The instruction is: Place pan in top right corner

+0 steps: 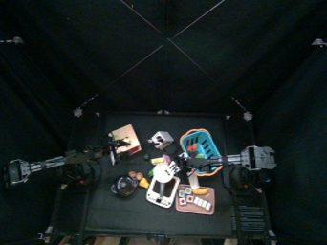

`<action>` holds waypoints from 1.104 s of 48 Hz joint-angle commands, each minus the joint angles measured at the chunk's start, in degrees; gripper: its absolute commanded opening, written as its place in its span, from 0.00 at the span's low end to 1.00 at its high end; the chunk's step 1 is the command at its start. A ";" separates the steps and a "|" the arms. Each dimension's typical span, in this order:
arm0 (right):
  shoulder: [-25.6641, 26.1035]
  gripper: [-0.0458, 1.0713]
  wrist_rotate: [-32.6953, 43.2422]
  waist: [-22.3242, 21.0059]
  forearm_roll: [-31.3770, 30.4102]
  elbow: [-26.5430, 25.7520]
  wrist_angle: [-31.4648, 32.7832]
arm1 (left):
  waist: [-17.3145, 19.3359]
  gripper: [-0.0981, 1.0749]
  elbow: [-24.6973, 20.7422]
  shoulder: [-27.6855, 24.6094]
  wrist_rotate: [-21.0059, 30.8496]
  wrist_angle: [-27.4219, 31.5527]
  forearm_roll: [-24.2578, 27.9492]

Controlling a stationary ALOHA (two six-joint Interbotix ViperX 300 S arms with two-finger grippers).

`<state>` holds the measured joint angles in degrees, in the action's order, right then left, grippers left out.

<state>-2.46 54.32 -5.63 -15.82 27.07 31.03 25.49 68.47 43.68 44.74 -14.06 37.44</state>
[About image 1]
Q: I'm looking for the dark pot lid with knob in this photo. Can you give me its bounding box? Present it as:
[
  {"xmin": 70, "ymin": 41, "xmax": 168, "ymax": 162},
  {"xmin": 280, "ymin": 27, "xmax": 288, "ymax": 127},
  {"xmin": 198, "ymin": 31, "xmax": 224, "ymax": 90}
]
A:
[{"xmin": 111, "ymin": 176, "xmax": 138, "ymax": 196}]

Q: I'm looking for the pink rectangular tray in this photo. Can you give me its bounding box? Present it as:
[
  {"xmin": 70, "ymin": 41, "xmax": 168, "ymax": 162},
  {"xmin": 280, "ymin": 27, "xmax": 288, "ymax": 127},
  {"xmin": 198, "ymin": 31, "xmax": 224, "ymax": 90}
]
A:
[{"xmin": 175, "ymin": 184, "xmax": 216, "ymax": 215}]

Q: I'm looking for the white black striped toy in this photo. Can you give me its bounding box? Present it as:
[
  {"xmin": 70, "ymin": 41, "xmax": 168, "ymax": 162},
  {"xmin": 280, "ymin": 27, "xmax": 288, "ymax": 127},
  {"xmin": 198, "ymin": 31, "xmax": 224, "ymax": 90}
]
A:
[{"xmin": 166, "ymin": 161, "xmax": 183, "ymax": 175}]

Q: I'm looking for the white grey toy cube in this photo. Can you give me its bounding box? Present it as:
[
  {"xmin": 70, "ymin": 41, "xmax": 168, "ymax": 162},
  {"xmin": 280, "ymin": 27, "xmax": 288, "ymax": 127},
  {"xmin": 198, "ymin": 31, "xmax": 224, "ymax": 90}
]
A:
[{"xmin": 147, "ymin": 130, "xmax": 176, "ymax": 150}]

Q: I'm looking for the teal basket with orange rim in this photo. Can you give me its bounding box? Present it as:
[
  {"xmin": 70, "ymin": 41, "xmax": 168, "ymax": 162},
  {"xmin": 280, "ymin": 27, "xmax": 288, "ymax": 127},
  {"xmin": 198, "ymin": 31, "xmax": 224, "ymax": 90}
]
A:
[{"xmin": 178, "ymin": 128, "xmax": 224, "ymax": 177}]

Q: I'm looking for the beige wooden utensil handle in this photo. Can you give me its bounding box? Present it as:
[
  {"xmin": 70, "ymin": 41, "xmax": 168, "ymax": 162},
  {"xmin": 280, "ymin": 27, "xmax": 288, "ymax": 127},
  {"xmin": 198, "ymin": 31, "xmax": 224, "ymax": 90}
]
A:
[{"xmin": 188, "ymin": 171, "xmax": 200, "ymax": 189}]

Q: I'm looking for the red wooden shape sorter box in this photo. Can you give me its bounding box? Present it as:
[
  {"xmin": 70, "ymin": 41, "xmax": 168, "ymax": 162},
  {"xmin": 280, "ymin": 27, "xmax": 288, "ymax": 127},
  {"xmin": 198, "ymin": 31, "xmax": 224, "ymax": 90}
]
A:
[{"xmin": 107, "ymin": 123, "xmax": 143, "ymax": 156}]

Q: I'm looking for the yellow toy bell pepper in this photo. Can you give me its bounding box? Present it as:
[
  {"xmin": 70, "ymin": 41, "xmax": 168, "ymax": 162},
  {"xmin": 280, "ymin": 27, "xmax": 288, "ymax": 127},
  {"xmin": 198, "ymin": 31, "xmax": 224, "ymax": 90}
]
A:
[{"xmin": 138, "ymin": 177, "xmax": 152, "ymax": 189}]

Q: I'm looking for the white text label sticker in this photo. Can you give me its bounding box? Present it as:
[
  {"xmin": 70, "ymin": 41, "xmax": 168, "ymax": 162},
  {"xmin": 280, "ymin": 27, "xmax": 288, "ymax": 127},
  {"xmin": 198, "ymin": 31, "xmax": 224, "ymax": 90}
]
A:
[{"xmin": 238, "ymin": 205, "xmax": 266, "ymax": 233}]

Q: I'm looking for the white round toy pan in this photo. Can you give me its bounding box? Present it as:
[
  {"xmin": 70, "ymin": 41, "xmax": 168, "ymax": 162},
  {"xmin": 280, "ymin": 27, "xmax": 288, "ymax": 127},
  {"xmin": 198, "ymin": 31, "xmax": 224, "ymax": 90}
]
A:
[{"xmin": 152, "ymin": 162, "xmax": 176, "ymax": 184}]

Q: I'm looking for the thin diagonal brace wire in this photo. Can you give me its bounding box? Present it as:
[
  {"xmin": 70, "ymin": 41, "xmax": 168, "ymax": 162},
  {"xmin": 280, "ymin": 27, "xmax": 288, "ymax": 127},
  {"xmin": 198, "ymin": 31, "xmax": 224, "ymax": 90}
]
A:
[
  {"xmin": 78, "ymin": 0, "xmax": 226, "ymax": 109},
  {"xmin": 119, "ymin": 0, "xmax": 251, "ymax": 114}
]

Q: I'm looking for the white toy cooking pot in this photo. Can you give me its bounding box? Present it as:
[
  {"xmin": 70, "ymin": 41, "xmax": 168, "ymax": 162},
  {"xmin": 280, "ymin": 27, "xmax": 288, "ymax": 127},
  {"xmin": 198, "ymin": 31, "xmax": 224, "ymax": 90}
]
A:
[{"xmin": 108, "ymin": 175, "xmax": 140, "ymax": 197}]

